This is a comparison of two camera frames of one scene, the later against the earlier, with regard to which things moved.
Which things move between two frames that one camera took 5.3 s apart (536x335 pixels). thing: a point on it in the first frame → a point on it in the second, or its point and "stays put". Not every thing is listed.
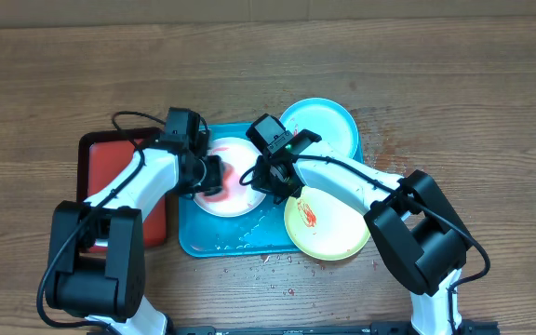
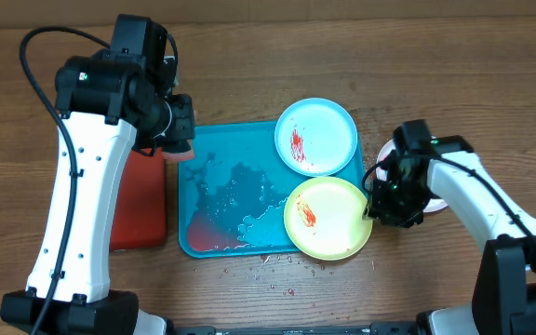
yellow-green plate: (322, 226) stays put
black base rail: (399, 328) stays put
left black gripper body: (204, 177) → (167, 121)
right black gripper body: (274, 184) → (404, 202)
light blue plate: (330, 121) stays put
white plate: (234, 199) → (435, 205)
